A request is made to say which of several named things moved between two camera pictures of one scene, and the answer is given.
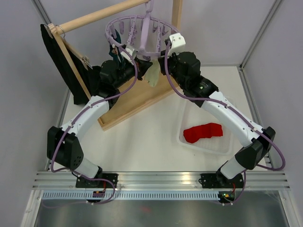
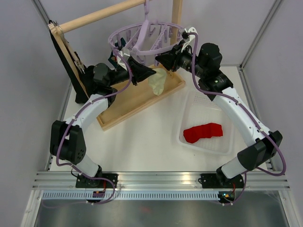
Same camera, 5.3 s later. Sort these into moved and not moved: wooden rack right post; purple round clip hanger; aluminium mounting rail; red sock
Moved: purple round clip hanger
Not moved: red sock; aluminium mounting rail; wooden rack right post
